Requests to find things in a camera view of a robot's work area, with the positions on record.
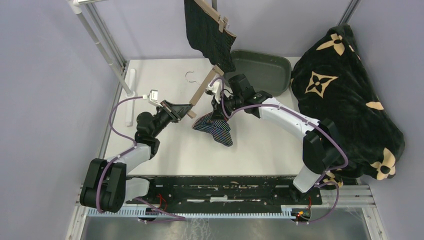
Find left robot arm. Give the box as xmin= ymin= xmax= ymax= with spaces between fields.
xmin=79 ymin=100 xmax=193 ymax=213

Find white cable duct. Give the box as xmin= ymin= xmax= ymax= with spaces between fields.
xmin=87 ymin=205 xmax=296 ymax=220

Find green plastic tray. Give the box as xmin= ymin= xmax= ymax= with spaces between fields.
xmin=224 ymin=50 xmax=292 ymax=97

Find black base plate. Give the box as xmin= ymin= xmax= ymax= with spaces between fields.
xmin=142 ymin=175 xmax=323 ymax=214

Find blue striped underwear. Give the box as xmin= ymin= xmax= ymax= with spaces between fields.
xmin=192 ymin=112 xmax=233 ymax=147

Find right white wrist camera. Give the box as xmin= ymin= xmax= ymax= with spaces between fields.
xmin=205 ymin=80 xmax=223 ymax=103

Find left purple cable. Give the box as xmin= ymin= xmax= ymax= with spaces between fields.
xmin=96 ymin=96 xmax=186 ymax=223

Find black floral blanket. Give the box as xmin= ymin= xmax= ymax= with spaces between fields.
xmin=291 ymin=23 xmax=405 ymax=189

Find wooden clip hanger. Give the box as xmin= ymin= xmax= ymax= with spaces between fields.
xmin=194 ymin=0 xmax=236 ymax=37

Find aluminium frame rails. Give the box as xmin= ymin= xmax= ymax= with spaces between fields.
xmin=65 ymin=185 xmax=387 ymax=240

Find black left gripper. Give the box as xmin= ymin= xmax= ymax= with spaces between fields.
xmin=151 ymin=99 xmax=193 ymax=138

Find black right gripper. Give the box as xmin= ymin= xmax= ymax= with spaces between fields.
xmin=210 ymin=91 xmax=243 ymax=121

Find left rack pole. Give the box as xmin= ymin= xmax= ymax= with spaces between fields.
xmin=66 ymin=0 xmax=135 ymax=96

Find black striped underwear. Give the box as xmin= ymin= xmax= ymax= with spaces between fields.
xmin=184 ymin=0 xmax=237 ymax=73

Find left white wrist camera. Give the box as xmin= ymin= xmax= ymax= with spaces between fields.
xmin=142 ymin=89 xmax=162 ymax=108

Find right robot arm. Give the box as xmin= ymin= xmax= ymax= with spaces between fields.
xmin=205 ymin=74 xmax=349 ymax=204

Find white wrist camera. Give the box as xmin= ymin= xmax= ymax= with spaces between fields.
xmin=205 ymin=80 xmax=223 ymax=103
xmin=142 ymin=89 xmax=162 ymax=108

